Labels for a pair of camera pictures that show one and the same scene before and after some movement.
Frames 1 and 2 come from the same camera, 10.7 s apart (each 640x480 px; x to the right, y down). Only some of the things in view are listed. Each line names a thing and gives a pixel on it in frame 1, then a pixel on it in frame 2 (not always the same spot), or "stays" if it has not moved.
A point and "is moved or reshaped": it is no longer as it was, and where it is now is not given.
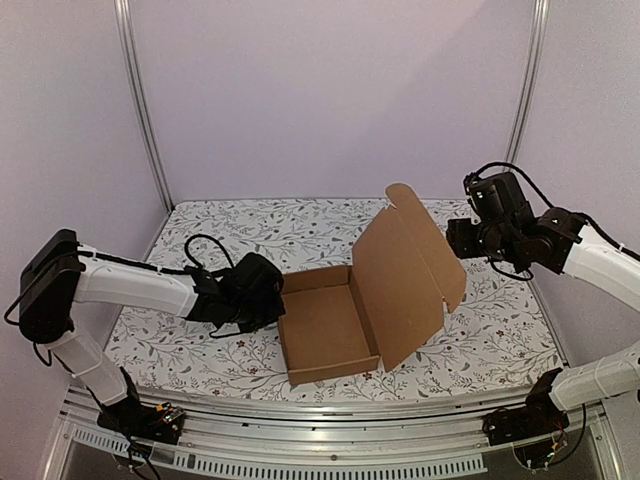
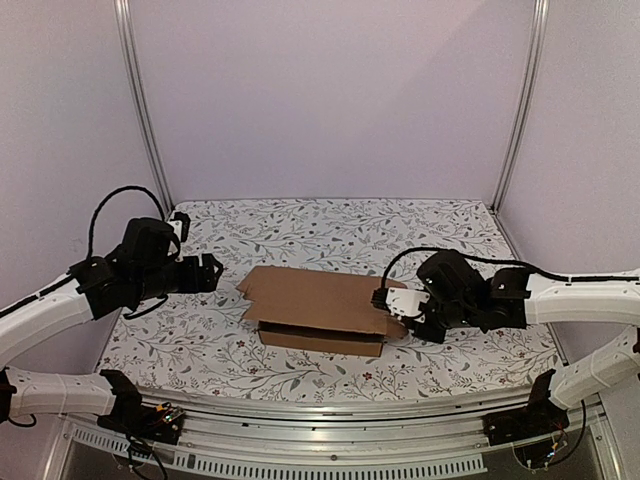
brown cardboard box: (387, 305) is moved or reshaped
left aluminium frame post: (130, 58) stays
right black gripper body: (458, 238) to (420, 329)
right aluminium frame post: (529, 84) stays
